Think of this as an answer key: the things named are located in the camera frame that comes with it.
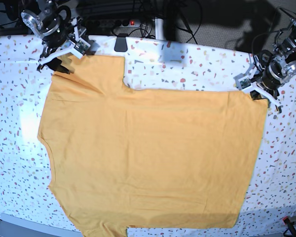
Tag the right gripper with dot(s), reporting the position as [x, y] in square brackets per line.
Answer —
[67, 38]

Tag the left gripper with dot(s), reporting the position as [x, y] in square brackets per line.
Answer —
[261, 85]

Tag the yellow orange T-shirt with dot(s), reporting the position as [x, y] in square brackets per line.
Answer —
[147, 158]

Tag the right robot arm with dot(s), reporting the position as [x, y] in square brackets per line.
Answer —
[41, 16]

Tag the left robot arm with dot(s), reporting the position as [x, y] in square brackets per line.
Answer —
[283, 53]

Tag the white power strip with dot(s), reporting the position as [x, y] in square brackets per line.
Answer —
[109, 23]

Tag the black table clamp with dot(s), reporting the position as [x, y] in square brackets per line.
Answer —
[121, 43]

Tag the white terrazzo pattern tablecloth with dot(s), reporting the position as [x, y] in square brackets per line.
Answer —
[24, 165]

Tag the red black clamp right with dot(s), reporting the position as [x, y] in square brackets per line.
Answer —
[290, 231]

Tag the white aluminium frame post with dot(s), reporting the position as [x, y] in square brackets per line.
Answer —
[159, 29]

